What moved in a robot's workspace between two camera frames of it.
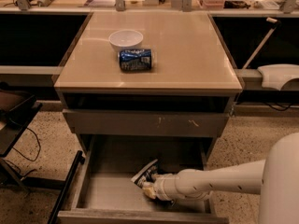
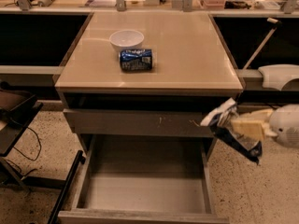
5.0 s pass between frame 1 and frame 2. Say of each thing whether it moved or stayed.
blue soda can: stayed
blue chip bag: moved
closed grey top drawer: stayed
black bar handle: stayed
